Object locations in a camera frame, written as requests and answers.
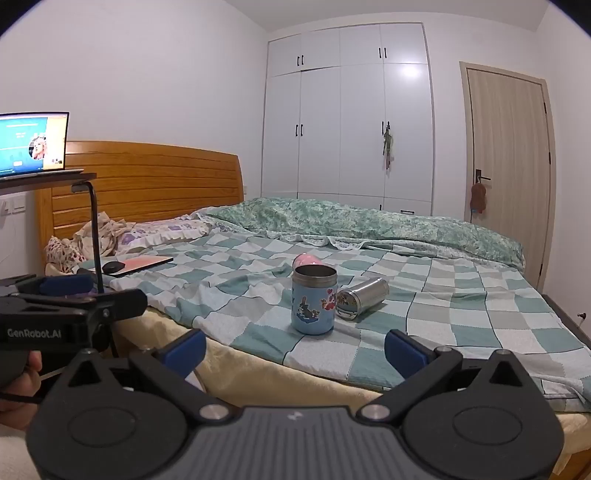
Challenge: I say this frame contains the green checkered bed sheet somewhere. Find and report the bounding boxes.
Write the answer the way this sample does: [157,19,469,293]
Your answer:
[74,228,591,412]

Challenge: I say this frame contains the pink closed laptop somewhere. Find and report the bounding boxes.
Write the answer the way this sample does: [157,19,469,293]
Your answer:
[78,255,175,278]

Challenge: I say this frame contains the brown hanging pouch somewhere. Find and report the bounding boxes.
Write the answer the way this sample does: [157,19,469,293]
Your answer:
[469,181,487,215]

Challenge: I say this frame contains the beige wooden door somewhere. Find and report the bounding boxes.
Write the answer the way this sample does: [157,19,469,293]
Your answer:
[459,60,557,292]

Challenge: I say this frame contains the purple floral pillow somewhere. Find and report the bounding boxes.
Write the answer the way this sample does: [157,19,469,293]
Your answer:
[115,219,216,246]

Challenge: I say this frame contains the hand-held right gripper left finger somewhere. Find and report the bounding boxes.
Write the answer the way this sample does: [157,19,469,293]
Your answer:
[55,329,232,423]

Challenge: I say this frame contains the yellow fleece blanket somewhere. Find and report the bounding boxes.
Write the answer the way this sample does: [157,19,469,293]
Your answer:
[110,308,591,464]

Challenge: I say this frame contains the hanging wardrobe ornament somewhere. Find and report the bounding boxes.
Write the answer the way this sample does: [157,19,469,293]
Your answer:
[381,121,396,171]

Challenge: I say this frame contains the beige crumpled clothing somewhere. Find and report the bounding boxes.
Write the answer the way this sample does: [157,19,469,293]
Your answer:
[71,212,138,258]

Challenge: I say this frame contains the white wardrobe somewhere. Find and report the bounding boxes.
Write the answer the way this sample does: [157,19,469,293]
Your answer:
[260,21,435,217]

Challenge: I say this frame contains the wooden bed headboard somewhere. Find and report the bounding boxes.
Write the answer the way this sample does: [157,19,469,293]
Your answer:
[35,140,245,241]

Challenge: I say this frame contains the blue cartoon sticker cup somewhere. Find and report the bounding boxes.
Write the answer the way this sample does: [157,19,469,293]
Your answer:
[290,264,339,336]

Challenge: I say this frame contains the green floral quilt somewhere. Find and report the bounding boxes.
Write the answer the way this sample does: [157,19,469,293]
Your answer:
[191,197,526,274]

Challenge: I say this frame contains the red floral pillow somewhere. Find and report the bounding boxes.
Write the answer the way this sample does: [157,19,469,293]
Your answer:
[44,236,89,274]

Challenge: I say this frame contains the stainless steel cup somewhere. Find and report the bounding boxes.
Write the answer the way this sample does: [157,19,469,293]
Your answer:
[335,277,390,320]

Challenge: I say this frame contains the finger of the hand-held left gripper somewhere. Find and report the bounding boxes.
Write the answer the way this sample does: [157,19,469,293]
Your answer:
[0,274,94,298]
[90,289,148,325]

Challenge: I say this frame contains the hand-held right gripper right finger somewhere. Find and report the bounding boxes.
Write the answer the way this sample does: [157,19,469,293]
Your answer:
[360,329,536,423]

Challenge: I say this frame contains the black bedside stand table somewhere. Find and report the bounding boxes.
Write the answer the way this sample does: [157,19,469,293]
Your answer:
[0,172,106,294]

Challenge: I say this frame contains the open laptop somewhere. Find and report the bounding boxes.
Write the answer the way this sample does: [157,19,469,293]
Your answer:
[0,111,85,179]

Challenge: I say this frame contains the person's left hand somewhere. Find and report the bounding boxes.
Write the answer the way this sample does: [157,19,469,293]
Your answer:
[0,351,43,418]

